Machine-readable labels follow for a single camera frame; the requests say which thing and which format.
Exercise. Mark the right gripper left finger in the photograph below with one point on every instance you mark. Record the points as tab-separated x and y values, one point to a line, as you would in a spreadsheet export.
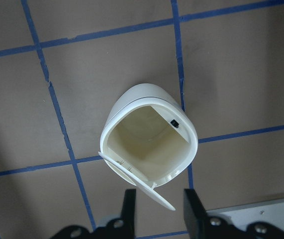
128	214

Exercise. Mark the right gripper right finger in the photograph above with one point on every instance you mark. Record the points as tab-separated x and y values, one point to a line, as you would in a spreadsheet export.
194	214

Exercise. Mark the white trash can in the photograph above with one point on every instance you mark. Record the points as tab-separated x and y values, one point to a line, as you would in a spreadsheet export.
148	140

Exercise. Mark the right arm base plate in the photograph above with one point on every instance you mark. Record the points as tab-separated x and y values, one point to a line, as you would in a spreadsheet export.
241	216

